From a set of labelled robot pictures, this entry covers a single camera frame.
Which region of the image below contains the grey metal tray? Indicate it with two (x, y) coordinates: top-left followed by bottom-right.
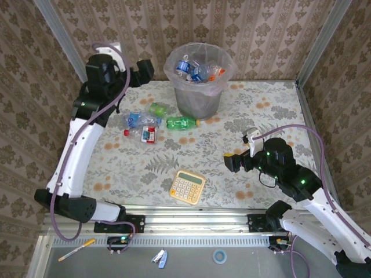
(27, 235), (362, 278)

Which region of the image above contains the grey mesh waste bin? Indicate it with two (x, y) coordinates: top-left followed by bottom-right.
(168, 43), (232, 121)

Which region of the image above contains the blue stapler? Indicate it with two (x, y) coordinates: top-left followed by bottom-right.
(152, 248), (168, 269)

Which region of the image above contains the yellow white pen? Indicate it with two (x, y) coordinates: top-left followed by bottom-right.
(57, 238), (96, 262)

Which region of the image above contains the aluminium table side rail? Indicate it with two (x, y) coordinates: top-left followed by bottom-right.
(294, 82), (342, 211)

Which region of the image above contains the green bottle yellow cap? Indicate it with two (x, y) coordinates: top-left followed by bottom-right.
(166, 115), (202, 130)

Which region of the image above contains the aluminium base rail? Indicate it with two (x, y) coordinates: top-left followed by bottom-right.
(42, 210), (358, 236)

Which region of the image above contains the yellow calculator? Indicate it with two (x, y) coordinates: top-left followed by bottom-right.
(169, 170), (206, 206)

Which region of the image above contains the aluminium frame post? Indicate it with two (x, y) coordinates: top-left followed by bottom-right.
(33, 0), (96, 89)
(296, 0), (353, 87)

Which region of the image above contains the grey slotted cable duct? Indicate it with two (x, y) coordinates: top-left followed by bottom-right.
(53, 235), (272, 247)

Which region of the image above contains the black connector board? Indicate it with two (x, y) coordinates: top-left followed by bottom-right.
(268, 236), (292, 252)

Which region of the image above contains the clear bottle light blue label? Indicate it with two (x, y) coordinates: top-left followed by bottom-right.
(121, 111), (162, 130)

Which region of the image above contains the clear plastic bin liner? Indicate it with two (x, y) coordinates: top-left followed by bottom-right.
(163, 42), (238, 98)

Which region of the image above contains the small bottle light green label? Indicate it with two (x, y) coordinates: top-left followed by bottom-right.
(148, 103), (169, 116)

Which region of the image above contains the floral tablecloth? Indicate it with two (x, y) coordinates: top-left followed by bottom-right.
(63, 80), (328, 211)

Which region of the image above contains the control board green light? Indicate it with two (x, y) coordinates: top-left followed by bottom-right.
(107, 235), (132, 247)

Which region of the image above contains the blue tape roll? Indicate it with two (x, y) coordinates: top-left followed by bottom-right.
(213, 249), (228, 265)

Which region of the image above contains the clear bottle orange label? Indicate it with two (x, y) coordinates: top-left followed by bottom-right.
(209, 68), (226, 82)

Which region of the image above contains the thin black cable loop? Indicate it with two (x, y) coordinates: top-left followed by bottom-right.
(259, 171), (278, 188)

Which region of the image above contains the clear bottle red white label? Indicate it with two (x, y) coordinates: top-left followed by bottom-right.
(123, 126), (159, 144)

